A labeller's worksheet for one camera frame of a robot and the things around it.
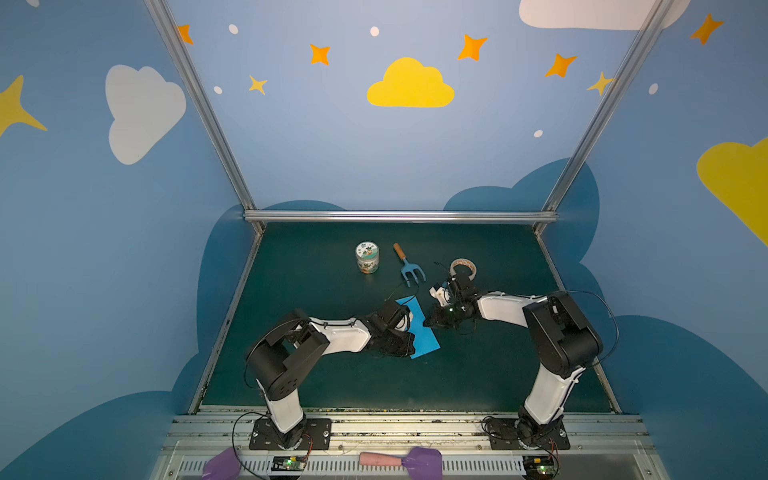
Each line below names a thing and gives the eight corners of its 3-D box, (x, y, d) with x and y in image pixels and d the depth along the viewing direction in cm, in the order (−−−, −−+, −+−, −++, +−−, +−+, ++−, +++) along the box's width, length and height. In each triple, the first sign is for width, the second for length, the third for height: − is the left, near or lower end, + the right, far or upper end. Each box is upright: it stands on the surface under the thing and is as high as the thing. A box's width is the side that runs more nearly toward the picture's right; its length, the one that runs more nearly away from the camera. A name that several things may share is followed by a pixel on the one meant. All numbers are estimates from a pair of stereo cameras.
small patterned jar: (356, 273, 108) (354, 260, 102) (357, 254, 113) (356, 241, 108) (378, 273, 108) (378, 260, 102) (379, 254, 113) (379, 241, 108)
